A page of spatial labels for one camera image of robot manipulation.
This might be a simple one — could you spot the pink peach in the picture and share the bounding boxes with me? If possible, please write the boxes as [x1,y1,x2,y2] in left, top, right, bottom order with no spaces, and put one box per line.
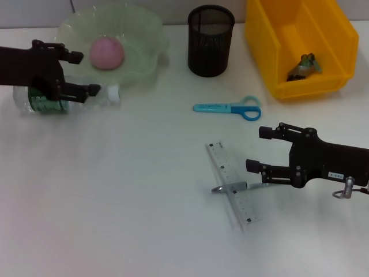
[88,36,126,71]

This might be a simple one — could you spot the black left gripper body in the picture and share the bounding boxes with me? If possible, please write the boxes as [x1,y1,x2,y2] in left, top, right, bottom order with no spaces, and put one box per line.
[0,40,66,102]

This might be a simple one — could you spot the black mesh pen cup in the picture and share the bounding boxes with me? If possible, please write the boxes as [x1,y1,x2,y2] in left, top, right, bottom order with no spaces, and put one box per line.
[187,5,235,78]

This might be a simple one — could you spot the clear green-label water bottle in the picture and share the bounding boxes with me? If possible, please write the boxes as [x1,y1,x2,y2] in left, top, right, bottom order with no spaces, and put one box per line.
[13,76,121,115]

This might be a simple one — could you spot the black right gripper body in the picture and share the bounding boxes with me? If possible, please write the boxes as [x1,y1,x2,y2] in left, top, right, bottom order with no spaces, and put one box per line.
[289,128,369,189]

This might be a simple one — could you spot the green plastic wrapper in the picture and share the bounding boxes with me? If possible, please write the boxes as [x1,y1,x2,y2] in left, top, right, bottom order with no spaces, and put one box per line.
[287,52,322,81]

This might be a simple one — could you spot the blue capped scissors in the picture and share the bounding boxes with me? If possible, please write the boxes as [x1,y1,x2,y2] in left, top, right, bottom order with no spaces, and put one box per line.
[193,95,262,122]

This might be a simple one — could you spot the yellow plastic bin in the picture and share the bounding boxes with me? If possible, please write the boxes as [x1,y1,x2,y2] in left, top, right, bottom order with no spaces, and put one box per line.
[244,0,360,101]

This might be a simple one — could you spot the silver white ballpoint pen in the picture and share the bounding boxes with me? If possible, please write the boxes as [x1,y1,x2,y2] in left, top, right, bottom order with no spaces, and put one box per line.
[212,181,269,194]

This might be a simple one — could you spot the grey right gripper cable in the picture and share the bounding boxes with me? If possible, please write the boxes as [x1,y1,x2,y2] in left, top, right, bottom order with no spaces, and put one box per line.
[332,176,369,200]

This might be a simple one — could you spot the translucent green fruit plate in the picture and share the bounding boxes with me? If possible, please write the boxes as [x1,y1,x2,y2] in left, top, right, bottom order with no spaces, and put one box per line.
[54,1,171,88]

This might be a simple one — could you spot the clear plastic ruler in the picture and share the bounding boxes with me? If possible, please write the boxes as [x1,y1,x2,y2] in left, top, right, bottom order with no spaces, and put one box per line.
[205,139,264,229]

